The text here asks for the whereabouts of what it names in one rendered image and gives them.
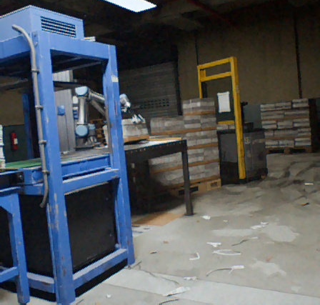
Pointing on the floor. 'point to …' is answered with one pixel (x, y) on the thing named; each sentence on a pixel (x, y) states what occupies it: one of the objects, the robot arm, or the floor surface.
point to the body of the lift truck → (259, 163)
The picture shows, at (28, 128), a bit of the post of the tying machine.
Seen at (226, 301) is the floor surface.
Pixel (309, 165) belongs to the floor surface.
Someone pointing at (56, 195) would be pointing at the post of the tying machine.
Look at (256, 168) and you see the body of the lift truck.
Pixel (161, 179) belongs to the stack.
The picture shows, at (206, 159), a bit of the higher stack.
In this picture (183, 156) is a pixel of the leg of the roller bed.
